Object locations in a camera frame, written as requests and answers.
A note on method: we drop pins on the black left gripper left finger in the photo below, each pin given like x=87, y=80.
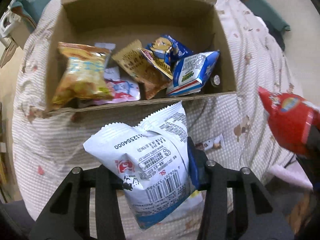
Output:
x=66, y=215

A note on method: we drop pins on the white grey snack bag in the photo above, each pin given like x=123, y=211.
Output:
x=152, y=161

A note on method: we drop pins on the yellow chips bag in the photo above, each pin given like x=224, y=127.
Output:
x=84, y=75

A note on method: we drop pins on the small brown white candy bar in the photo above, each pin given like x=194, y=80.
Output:
x=215, y=143

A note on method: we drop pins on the dotted bear print bedsheet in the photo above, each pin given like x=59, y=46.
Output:
x=46, y=147

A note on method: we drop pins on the red snack bag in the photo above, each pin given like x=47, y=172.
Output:
x=293, y=121

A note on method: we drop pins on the teal pillow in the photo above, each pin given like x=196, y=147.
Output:
x=276, y=24

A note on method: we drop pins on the blue bear cookie bag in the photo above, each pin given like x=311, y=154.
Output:
x=163, y=52

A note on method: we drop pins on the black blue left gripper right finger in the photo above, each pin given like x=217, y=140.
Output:
x=237, y=205

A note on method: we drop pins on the tan brown snack packet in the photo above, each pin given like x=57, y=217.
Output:
x=135, y=64

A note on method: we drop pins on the brown cardboard box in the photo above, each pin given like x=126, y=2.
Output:
x=113, y=24

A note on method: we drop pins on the pink white snack packet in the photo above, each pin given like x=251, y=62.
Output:
x=122, y=86

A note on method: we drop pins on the blue white snack bag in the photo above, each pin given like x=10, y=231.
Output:
x=191, y=73

